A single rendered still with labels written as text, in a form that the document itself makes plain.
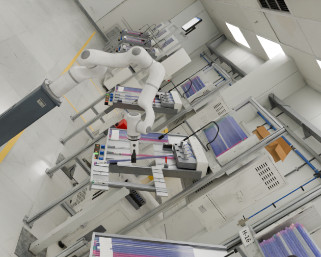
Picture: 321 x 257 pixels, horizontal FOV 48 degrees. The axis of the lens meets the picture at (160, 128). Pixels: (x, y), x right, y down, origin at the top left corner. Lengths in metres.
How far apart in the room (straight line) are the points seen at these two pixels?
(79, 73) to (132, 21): 8.62
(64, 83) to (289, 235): 1.71
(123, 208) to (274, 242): 1.28
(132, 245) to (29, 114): 1.28
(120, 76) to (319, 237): 5.72
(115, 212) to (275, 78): 3.97
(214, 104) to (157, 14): 7.37
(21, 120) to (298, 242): 1.94
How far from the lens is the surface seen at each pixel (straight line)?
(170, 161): 2.77
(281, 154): 3.14
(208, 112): 4.06
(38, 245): 2.71
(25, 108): 2.70
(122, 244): 1.90
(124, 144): 2.95
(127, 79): 7.17
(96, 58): 2.51
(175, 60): 7.18
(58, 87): 2.63
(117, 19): 11.16
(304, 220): 1.98
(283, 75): 6.09
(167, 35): 8.51
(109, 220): 2.84
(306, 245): 1.78
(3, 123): 2.79
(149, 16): 11.15
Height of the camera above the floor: 1.58
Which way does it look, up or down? 9 degrees down
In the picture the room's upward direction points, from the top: 56 degrees clockwise
